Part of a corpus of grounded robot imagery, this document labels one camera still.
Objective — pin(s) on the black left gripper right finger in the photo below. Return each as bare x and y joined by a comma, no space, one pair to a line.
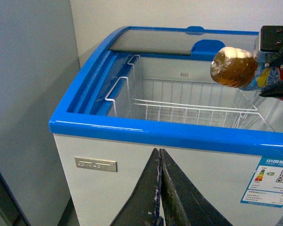
183,203

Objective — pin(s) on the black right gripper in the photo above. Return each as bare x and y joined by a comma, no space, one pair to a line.
271,41

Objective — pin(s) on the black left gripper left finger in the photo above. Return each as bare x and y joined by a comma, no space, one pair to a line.
143,206

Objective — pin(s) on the iced tea drink bottle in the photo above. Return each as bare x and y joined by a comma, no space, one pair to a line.
236,68

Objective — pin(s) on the silver brand nameplate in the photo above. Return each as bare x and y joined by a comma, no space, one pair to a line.
96,164

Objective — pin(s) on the blue energy efficiency label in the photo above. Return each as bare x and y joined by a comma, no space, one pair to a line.
266,185

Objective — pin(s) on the white blue chest freezer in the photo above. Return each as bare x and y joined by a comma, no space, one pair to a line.
219,161

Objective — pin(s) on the sliding glass freezer lid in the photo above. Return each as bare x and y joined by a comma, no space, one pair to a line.
174,41

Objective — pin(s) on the white wire freezer basket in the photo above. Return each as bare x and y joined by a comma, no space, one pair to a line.
180,91

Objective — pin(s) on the blue lid handle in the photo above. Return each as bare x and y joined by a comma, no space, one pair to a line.
207,47
195,30

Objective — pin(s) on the blue rear lid handle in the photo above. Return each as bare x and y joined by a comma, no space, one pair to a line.
195,30

